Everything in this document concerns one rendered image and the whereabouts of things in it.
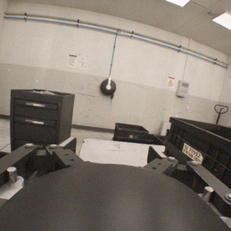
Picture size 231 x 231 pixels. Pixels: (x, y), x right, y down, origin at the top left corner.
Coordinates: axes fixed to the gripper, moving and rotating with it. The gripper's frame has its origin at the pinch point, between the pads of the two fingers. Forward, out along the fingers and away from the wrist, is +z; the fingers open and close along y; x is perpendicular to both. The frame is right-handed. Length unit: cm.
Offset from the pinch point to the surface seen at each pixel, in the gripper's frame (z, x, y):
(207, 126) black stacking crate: 43, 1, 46
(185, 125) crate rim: 29.0, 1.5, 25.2
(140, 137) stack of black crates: 144, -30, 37
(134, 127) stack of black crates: 170, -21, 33
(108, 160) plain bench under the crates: 40.4, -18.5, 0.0
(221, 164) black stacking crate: 11.9, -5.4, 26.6
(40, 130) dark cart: 94, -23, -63
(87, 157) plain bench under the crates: 39.8, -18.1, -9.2
